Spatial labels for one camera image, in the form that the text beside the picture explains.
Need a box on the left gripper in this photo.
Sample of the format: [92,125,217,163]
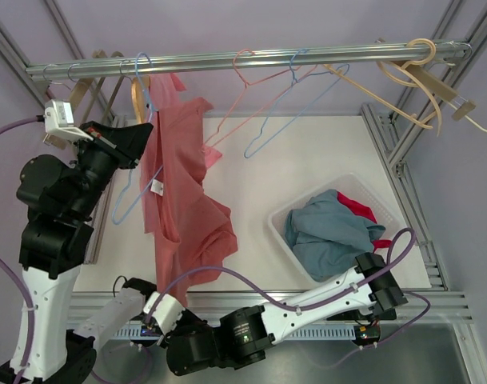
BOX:
[68,120,151,219]

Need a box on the pink wire hanger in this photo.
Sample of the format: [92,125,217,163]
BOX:
[202,49,317,161]

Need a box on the salmon pink t shirt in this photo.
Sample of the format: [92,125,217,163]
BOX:
[140,74,238,304]

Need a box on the blue grey t shirt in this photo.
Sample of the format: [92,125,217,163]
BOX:
[284,189,387,282]

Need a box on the light blue wire hanger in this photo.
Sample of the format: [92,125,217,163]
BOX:
[242,48,350,159]

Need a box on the magenta t shirt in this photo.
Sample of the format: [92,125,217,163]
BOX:
[337,191,392,251]

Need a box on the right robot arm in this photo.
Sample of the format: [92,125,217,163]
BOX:
[166,253,407,376]

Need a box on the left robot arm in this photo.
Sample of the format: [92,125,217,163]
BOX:
[0,122,159,383]

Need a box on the thin wooden hanger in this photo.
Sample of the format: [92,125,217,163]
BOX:
[323,64,433,130]

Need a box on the curved wooden hanger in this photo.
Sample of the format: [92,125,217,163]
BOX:
[377,38,442,135]

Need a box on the wooden clip hanger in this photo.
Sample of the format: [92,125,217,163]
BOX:
[405,64,476,123]

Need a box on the white plastic basket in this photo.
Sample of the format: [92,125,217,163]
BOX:
[268,174,401,284]

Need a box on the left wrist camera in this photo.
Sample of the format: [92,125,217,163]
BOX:
[43,99,82,142]

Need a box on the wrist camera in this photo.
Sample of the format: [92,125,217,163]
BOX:
[43,99,82,142]
[143,292,185,335]

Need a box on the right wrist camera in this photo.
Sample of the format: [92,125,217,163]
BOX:
[143,292,185,335]

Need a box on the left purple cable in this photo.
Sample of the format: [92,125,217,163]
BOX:
[0,114,156,383]

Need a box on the aluminium hanging rail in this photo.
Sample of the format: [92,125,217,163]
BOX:
[25,39,474,84]

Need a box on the white slotted cable duct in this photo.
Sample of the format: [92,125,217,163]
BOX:
[112,322,357,341]

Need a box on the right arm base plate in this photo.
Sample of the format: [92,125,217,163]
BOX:
[326,309,397,323]

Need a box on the front aluminium rail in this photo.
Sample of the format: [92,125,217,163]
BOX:
[68,290,473,324]

